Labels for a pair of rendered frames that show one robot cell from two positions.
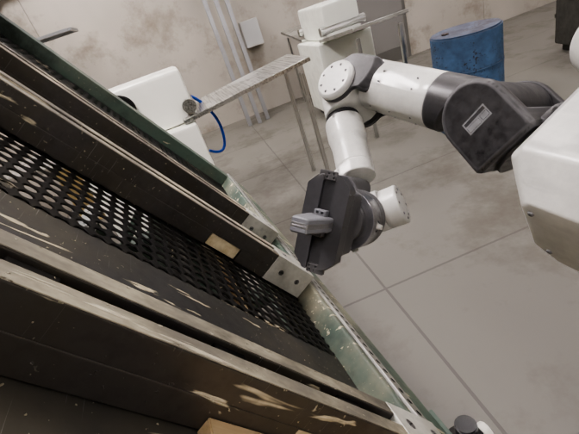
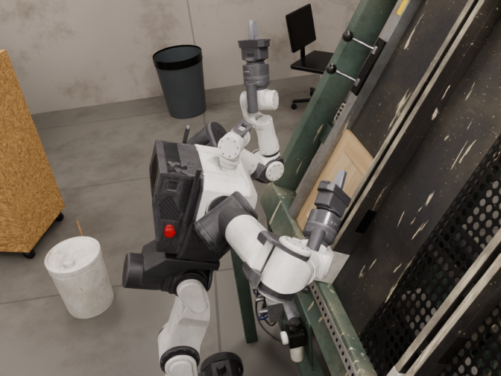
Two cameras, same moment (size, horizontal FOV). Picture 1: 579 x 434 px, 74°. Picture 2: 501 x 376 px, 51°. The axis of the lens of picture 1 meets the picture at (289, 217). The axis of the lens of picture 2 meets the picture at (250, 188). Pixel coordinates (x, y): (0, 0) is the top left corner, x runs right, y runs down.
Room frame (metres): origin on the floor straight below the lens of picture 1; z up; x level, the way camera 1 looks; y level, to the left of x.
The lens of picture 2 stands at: (1.60, -0.18, 2.13)
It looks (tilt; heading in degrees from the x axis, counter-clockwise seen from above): 34 degrees down; 184
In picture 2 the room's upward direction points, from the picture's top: 7 degrees counter-clockwise
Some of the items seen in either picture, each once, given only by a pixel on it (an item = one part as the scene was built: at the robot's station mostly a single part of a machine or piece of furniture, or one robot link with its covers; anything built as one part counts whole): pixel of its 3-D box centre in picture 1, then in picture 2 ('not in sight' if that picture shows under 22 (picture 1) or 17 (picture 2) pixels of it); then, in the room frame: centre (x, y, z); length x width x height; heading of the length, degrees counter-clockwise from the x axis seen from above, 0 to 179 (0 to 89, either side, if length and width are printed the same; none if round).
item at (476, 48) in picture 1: (468, 78); not in sight; (3.38, -1.96, 0.44); 0.59 x 0.59 x 0.89
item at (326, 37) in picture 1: (337, 58); not in sight; (5.25, -1.28, 0.68); 2.85 x 0.71 x 1.36; 6
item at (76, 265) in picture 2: not in sight; (79, 270); (-0.58, -1.35, 0.24); 0.32 x 0.30 x 0.47; 6
